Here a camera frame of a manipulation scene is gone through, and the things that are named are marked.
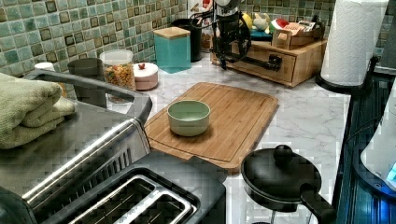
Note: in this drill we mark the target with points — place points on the green ceramic bowl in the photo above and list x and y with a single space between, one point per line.
188 117

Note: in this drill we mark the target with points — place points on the white snack box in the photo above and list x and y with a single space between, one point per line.
195 10

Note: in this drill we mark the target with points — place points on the black utensil holder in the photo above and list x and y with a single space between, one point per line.
195 36

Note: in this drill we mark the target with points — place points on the black pan with lid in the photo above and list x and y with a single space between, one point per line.
279 179

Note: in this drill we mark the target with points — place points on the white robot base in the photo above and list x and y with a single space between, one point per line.
379 156

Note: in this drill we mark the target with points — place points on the bamboo cutting board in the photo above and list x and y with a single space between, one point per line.
237 120

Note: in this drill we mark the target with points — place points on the small wooden crate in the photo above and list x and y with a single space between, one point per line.
295 36

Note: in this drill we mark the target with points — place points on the black two-slot toaster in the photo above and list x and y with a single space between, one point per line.
157 189

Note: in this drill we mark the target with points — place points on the white paper towel roll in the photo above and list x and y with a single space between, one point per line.
352 39

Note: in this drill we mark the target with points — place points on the teal plate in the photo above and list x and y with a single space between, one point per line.
260 36

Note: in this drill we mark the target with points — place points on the clear jar of colourful pasta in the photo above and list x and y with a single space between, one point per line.
118 68

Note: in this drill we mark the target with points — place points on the wooden drawer box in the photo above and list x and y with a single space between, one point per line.
298 65

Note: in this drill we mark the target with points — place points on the pink lidded ceramic jar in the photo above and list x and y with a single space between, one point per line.
146 76

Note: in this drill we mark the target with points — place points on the watermelon slice toy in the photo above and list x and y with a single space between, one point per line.
277 24

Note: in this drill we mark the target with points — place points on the black drawer handle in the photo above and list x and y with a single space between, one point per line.
273 63

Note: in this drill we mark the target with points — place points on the stainless steel toaster oven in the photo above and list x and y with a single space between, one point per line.
54 178

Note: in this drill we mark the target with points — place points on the yellow lemon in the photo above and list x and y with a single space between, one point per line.
247 20

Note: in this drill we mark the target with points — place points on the folded green towel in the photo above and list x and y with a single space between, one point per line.
29 109

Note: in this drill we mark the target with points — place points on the black paper towel holder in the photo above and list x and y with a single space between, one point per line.
362 89

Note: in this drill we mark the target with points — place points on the plush toy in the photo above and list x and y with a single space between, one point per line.
261 21

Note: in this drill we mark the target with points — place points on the teal canister with wooden lid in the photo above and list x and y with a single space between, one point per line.
172 49

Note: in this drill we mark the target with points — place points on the dark grey mug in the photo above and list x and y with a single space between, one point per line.
89 68

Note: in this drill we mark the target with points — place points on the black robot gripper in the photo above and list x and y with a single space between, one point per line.
231 40

